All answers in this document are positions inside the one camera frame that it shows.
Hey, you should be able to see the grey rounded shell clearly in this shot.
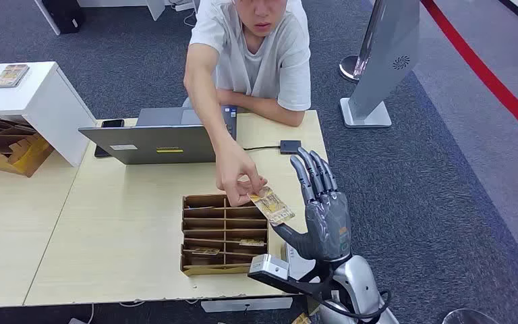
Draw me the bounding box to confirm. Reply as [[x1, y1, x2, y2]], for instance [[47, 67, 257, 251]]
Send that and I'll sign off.
[[442, 308, 501, 324]]

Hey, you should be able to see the white bar under table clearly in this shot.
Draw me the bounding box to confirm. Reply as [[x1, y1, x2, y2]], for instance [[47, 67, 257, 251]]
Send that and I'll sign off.
[[200, 297, 294, 313]]

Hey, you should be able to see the black smartphone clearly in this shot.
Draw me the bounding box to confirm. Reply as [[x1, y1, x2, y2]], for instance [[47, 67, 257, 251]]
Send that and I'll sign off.
[[94, 119, 125, 158]]

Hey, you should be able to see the chrome stanchion post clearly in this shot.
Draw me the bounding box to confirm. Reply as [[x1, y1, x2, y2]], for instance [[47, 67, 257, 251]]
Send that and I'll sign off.
[[339, 0, 387, 84]]

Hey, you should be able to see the brown cardboard divider box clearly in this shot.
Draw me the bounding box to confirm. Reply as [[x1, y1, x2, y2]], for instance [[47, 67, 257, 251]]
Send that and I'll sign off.
[[0, 117, 56, 178]]

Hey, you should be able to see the cardboard slotted card tray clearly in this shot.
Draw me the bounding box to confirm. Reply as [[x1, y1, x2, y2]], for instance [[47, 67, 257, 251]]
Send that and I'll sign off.
[[179, 193, 270, 277]]

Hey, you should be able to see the grey laptop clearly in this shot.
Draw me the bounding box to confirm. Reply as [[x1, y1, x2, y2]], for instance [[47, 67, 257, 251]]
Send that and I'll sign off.
[[78, 105, 238, 165]]

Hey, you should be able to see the white desk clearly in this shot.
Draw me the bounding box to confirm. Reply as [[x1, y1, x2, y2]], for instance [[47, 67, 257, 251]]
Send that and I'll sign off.
[[33, 0, 167, 36]]

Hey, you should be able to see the small black square box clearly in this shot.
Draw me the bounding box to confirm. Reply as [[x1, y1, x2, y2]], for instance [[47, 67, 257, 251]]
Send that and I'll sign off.
[[279, 140, 302, 156]]

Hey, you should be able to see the white side table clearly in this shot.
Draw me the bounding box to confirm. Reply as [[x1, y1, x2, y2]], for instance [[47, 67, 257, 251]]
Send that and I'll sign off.
[[0, 61, 98, 167]]

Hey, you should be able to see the grey standing kiosk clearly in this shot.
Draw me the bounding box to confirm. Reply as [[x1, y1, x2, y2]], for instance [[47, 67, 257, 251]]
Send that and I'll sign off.
[[339, 0, 421, 129]]

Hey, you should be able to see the person's right hand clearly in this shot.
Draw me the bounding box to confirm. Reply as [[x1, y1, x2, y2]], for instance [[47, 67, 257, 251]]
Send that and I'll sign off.
[[215, 140, 269, 207]]

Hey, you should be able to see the person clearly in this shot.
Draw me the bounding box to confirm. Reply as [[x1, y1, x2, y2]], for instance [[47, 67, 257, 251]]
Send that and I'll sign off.
[[183, 0, 312, 207]]

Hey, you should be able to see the stack of patterned cards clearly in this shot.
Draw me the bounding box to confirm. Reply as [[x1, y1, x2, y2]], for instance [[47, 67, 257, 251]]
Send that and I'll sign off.
[[0, 63, 30, 88]]

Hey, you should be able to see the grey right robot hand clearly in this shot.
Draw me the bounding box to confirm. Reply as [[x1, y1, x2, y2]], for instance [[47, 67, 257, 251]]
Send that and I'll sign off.
[[271, 146, 353, 264]]

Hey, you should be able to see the gold patterned ID card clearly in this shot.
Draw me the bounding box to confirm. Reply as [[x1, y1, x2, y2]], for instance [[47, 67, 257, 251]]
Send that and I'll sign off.
[[248, 186, 296, 227]]

